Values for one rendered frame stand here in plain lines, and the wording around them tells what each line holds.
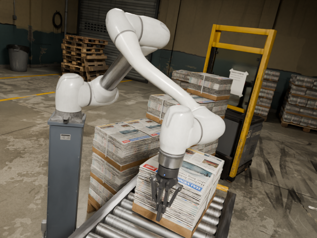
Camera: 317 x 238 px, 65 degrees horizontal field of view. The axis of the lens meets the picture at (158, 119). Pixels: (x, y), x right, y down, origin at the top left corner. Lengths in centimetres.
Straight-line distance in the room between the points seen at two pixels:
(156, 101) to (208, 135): 143
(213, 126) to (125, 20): 57
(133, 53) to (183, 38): 795
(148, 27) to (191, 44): 769
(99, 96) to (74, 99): 15
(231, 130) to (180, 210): 234
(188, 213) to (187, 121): 42
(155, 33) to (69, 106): 69
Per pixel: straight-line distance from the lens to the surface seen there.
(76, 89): 154
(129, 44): 103
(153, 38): 119
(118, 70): 140
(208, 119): 91
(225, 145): 339
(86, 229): 110
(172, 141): 80
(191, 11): 898
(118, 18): 112
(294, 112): 700
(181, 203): 105
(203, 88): 267
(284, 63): 855
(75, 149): 164
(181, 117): 78
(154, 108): 230
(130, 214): 118
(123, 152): 179
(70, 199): 183
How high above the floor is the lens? 154
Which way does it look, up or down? 17 degrees down
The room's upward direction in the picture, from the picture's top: 10 degrees clockwise
